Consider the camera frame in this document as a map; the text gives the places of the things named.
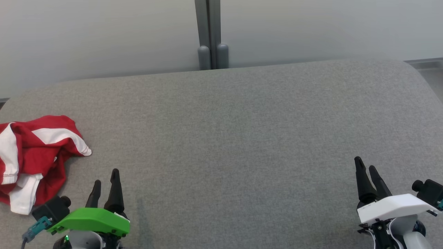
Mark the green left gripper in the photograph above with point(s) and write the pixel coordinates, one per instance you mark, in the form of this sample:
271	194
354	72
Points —
93	221

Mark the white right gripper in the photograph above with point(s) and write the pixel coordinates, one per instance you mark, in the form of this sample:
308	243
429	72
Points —
394	207

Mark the red and white striped garment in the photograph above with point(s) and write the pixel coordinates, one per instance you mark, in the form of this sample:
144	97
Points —
38	152

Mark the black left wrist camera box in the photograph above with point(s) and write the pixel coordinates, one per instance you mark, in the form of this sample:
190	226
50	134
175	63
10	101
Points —
52	209

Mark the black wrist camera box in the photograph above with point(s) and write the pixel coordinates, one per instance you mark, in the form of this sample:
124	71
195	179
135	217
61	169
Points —
52	209
431	190

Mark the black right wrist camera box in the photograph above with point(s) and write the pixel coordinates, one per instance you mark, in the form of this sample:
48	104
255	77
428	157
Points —
431	190

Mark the grey partition post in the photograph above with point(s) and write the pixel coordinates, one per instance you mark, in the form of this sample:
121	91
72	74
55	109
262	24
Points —
207	24

